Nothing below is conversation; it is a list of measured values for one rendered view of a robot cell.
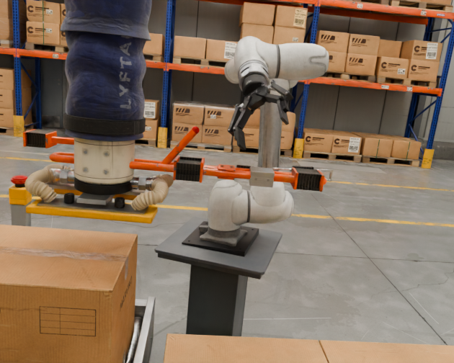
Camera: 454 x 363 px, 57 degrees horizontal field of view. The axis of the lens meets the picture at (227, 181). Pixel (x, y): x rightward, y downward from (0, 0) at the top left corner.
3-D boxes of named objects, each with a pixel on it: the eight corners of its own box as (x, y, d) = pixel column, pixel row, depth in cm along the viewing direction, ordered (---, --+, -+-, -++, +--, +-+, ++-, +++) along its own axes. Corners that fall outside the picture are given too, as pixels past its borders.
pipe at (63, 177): (28, 198, 114) (27, 178, 113) (63, 176, 139) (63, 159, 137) (153, 209, 115) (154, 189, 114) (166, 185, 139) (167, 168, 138)
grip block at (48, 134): (23, 146, 145) (22, 132, 144) (34, 142, 154) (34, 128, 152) (47, 148, 146) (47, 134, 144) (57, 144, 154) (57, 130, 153)
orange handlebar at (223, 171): (9, 160, 121) (8, 148, 120) (51, 143, 151) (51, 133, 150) (328, 189, 123) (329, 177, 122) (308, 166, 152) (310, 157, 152)
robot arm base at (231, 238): (207, 225, 216) (207, 215, 214) (248, 232, 208) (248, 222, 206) (191, 238, 200) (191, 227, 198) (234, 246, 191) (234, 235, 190)
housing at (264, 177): (248, 186, 123) (251, 171, 122) (248, 180, 129) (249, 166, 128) (273, 188, 123) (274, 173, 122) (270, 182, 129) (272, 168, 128)
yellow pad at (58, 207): (24, 213, 113) (24, 195, 112) (41, 202, 123) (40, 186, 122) (151, 224, 114) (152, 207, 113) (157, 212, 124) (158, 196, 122)
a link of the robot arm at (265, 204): (244, 217, 209) (287, 217, 211) (247, 228, 193) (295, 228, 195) (250, 55, 191) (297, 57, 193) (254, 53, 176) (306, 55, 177)
